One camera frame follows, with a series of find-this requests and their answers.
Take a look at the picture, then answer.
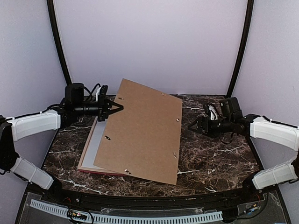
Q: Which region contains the canyon photo print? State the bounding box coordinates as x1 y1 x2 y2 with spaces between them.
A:
80 120 108 172

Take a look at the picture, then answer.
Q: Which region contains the black front rail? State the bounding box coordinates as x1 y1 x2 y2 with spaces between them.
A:
25 182 276 210

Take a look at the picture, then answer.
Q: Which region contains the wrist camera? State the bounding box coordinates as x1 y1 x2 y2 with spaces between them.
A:
91 83 108 102
204 104 220 120

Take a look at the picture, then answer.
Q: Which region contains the pink wooden picture frame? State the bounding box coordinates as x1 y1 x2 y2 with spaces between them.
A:
77 116 127 176

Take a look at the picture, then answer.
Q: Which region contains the right black corner post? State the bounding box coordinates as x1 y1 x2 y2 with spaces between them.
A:
226 0 254 98

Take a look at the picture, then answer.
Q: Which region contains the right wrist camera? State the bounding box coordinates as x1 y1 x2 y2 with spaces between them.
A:
204 104 220 120

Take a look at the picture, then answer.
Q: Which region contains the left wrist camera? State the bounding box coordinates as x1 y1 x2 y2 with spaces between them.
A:
91 83 108 102

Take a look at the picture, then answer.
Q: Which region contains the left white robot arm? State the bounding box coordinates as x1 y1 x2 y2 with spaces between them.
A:
0 83 124 203

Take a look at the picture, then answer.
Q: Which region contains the left black corner post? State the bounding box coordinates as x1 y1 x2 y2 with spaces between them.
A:
46 0 72 85

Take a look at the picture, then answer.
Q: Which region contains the brown backing board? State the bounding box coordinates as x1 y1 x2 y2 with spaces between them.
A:
94 79 183 185

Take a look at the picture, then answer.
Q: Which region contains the white slotted cable duct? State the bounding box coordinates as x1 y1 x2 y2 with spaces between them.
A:
29 199 223 224

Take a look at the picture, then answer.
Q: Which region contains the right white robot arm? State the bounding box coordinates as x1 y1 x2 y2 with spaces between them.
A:
188 97 299 203

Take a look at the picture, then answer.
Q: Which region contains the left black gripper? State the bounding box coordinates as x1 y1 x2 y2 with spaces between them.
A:
74 95 124 122

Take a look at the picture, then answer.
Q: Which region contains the black corner post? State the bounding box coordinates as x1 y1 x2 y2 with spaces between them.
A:
46 0 72 85
226 0 254 98

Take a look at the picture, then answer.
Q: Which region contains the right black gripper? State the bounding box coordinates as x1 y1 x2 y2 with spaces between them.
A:
188 116 234 138

